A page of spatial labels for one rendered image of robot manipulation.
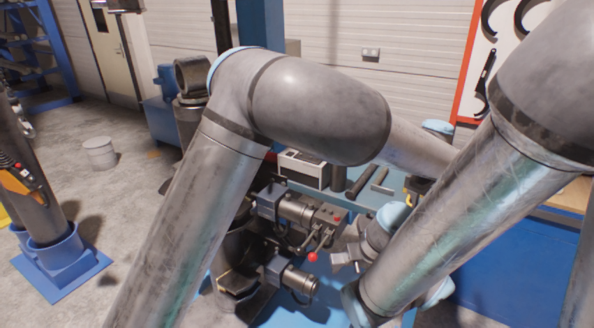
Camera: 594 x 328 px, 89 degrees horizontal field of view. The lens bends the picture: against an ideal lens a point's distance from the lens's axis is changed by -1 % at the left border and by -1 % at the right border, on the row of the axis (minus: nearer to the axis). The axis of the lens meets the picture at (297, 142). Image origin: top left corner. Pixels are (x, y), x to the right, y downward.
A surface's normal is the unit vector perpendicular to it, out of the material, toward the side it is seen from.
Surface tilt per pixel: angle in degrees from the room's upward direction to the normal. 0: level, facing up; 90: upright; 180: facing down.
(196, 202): 67
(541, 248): 90
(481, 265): 90
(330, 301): 0
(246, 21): 90
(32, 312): 0
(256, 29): 90
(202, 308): 0
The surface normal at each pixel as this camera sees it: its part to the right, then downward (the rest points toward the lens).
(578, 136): -0.57, 0.55
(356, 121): 0.30, 0.11
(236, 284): -0.02, -0.89
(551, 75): -0.85, -0.06
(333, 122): 0.07, 0.22
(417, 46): -0.52, 0.40
